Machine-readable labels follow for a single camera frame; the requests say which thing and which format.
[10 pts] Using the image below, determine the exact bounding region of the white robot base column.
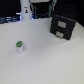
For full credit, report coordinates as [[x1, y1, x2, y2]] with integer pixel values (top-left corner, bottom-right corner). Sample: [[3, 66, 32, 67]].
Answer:
[[21, 0, 32, 20]]

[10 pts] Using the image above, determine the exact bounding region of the white kcup with green lid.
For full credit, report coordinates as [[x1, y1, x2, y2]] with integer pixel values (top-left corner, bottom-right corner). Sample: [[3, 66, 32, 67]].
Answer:
[[16, 41, 24, 54]]

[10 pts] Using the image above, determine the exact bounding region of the black kcup holder drawer box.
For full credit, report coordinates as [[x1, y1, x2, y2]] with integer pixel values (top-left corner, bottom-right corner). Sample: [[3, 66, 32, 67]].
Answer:
[[50, 14, 76, 40]]

